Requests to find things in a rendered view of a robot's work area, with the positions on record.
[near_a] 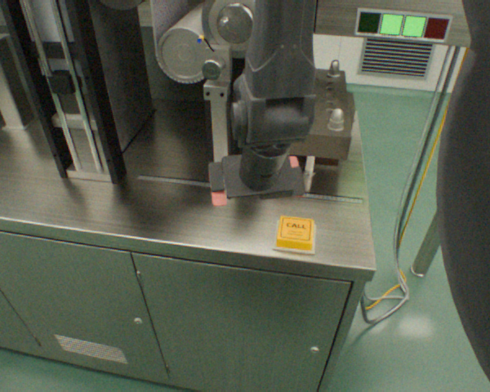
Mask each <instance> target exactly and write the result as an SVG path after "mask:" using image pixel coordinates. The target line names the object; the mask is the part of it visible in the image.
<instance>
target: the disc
mask: <svg viewBox="0 0 490 392"><path fill-rule="evenodd" d="M215 2H216V0H207V1H206V2H205V3H204V4H203V9H202V13H201V22H202V27H203V32H204V34H205V36H206V38H207V40H208V41H209V43H210V44H217V45H220V44H219V43H218V41H217V40H215V39H214V37H213V36H212V33H211V31H210V29H209V24H208V15H209V14H210V11H211V9H212V6H213V4H214V3H215ZM246 53H247V50H245V51H232V57H233V58H245V56H246Z"/></svg>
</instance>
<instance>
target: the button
mask: <svg viewBox="0 0 490 392"><path fill-rule="evenodd" d="M313 240H314V220H310V219H301V218H295V217H287V216H281V217H280V222H279V223H278V233H277V239H276V247H283V248H289V249H296V250H303V251H312V248H313Z"/></svg>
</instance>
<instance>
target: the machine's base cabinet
mask: <svg viewBox="0 0 490 392"><path fill-rule="evenodd" d="M365 284H367V282H365V281H358V280H352V279H346V278H333V277H328V276H322V275H315V274H303V273H297V272H290V271H284V270H277V269H265V268H259V267H253V266H246V265H234V264H228V263H221V262H215V261H208V260H203V259H197V258H189V257H183V256H171V255H165V254H158V253H152V252H146V251H141V250H134V249H128V248H121V247H111V246H104V245H97V243H86V242H80V241H73V240H68V239H62V238H51V237H50V236H45V235H39V234H28V233H22V232H17V231H10V230H4V229H0V346H1V347H4V348H8V349H13V350H19V351H20V352H25V353H29V354H36V355H37V356H41V357H45V358H49V359H56V360H57V361H62V362H66V363H75V364H77V365H78V366H83V367H88V368H95V369H99V370H101V371H105V372H113V373H117V374H122V375H126V376H130V377H135V378H140V379H145V380H149V381H157V382H160V383H162V384H166V385H174V386H179V387H185V388H189V389H193V390H201V391H207V392H327V389H328V386H329V384H330V382H331V379H332V375H333V373H334V370H335V368H336V366H337V364H338V361H339V358H340V356H341V351H342V349H343V346H344V344H345V342H346V339H347V336H348V333H349V330H350V326H351V323H352V321H353V318H354V316H355V314H356V312H357V309H358V307H359V302H360V299H361V296H362V294H363V289H364V287H365Z"/></svg>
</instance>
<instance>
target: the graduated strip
mask: <svg viewBox="0 0 490 392"><path fill-rule="evenodd" d="M136 179H137V180H152V181H160V182H168V183H176V184H184V185H199V186H206V187H210V181H205V180H190V179H182V178H174V177H166V176H151V175H142V174H139V175H138V177H137V178H136ZM301 198H316V199H323V200H332V201H340V202H348V203H362V204H363V198H356V197H349V196H340V195H333V194H317V193H310V192H305V193H304V195H303V196H302V197H301Z"/></svg>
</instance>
